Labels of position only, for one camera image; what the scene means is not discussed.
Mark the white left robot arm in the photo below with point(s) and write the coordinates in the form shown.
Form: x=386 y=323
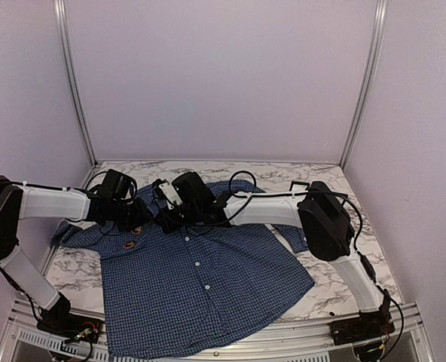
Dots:
x=24 y=204

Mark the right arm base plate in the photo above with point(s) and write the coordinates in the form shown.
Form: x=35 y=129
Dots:
x=367 y=325

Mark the left aluminium frame post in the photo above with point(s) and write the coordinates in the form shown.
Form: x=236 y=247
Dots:
x=68 y=62

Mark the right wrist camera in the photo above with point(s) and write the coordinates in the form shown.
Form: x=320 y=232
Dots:
x=167 y=192

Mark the aluminium frame post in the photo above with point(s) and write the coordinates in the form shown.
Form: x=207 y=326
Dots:
x=370 y=71
x=68 y=62

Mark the right aluminium frame post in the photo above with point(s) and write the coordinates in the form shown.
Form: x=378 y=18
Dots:
x=370 y=71

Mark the aluminium front rail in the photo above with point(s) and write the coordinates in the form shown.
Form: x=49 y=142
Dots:
x=285 y=340

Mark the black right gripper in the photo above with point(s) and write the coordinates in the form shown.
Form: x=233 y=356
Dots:
x=167 y=225

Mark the blue checked button shirt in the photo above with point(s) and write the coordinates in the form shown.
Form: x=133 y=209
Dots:
x=186 y=290

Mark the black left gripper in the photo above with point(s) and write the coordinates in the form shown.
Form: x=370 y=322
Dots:
x=141 y=218

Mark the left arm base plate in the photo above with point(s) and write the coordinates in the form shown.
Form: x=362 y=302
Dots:
x=71 y=326

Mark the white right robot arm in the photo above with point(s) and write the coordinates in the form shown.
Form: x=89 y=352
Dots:
x=318 y=211

